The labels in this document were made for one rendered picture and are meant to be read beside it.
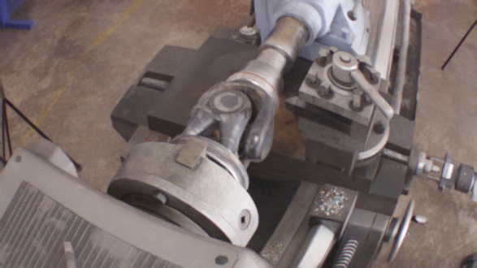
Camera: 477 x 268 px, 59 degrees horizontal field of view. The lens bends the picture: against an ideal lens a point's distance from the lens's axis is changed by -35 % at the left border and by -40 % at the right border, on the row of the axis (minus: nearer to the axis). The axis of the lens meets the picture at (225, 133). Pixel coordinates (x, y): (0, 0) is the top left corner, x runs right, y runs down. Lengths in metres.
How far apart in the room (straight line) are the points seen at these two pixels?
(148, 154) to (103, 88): 2.06
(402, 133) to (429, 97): 1.58
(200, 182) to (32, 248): 0.38
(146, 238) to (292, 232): 0.65
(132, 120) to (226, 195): 0.61
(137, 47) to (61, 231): 2.56
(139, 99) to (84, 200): 0.84
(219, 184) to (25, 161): 0.36
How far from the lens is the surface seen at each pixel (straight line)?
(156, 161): 0.95
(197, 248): 0.69
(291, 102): 1.20
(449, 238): 2.43
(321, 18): 1.45
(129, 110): 1.54
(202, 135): 1.08
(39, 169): 0.82
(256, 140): 1.10
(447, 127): 2.93
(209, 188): 0.93
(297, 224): 1.33
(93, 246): 0.70
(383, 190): 1.35
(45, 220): 0.75
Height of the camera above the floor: 1.91
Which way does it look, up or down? 46 degrees down
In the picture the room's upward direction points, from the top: 4 degrees counter-clockwise
